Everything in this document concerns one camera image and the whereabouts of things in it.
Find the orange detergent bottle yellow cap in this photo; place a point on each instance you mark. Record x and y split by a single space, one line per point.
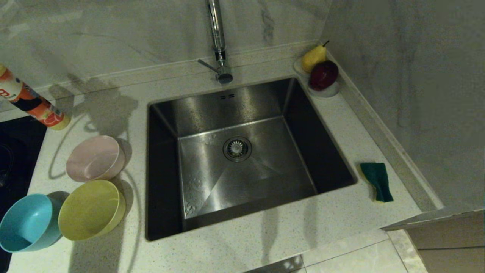
49 113

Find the stainless steel sink basin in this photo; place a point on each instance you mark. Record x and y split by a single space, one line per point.
246 182

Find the chrome sink faucet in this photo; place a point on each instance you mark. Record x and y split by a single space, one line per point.
216 38

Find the green and yellow sponge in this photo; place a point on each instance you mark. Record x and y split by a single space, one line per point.
379 180

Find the round metal drain strainer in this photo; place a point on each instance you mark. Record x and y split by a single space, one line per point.
237 148

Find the small white dish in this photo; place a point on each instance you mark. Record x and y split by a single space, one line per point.
329 92

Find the dark red apple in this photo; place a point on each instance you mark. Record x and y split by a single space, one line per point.
324 75

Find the yellow pear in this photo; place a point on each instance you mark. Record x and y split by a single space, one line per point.
313 58

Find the pink plastic bowl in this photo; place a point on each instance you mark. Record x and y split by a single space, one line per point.
93 159

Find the yellow plastic bowl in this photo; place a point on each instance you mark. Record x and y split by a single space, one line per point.
91 210

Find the black induction cooktop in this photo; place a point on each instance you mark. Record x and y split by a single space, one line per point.
19 151

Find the blue plastic bowl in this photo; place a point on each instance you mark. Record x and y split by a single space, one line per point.
26 223

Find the beige wooden cabinet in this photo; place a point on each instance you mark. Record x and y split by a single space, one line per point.
454 242

